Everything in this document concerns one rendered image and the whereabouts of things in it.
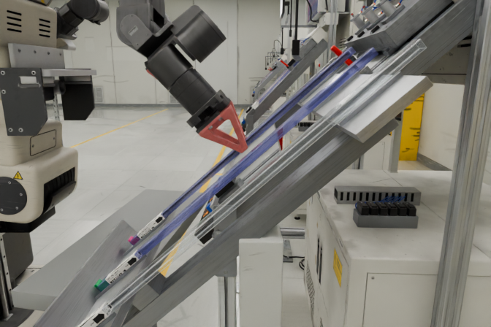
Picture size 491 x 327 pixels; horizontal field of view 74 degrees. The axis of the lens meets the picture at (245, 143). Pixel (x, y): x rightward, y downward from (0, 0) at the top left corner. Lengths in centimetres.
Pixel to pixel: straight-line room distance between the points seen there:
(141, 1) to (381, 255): 72
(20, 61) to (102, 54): 960
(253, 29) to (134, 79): 370
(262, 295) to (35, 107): 67
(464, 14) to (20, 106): 97
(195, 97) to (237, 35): 906
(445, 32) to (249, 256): 57
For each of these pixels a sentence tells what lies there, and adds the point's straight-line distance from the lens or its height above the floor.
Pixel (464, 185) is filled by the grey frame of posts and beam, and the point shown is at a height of 81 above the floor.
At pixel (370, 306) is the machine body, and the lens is 91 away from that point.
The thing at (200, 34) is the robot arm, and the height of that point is 109.
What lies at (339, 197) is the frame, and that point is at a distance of 110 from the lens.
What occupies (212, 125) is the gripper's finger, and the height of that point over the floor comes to 95.
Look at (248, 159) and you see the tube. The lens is 44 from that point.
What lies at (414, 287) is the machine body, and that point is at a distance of 92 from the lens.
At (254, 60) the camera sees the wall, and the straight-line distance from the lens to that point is 950.
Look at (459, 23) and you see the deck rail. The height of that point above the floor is 113.
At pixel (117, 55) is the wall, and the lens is 1037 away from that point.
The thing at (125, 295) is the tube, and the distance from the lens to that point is 41.
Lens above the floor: 104
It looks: 12 degrees down
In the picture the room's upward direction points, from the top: straight up
